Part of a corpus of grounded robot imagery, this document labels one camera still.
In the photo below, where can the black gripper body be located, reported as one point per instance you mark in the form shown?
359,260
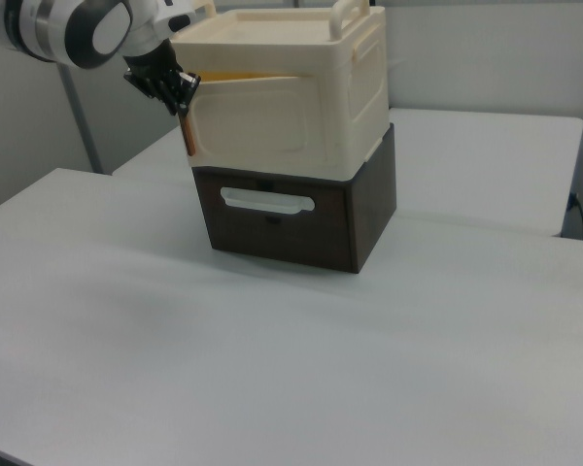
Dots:
160,73

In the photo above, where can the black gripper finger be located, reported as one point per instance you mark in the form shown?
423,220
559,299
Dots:
173,107
185,108

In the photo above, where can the cream cabinet door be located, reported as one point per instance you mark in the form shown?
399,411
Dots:
257,116

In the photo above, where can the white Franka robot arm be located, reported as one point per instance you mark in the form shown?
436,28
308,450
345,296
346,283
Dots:
97,29

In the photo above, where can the cream plastic cabinet box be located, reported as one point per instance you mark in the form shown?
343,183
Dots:
359,73

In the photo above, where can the dark brown drawer box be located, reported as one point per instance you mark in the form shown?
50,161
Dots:
364,209

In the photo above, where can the grey partition post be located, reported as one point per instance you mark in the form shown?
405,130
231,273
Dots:
80,116

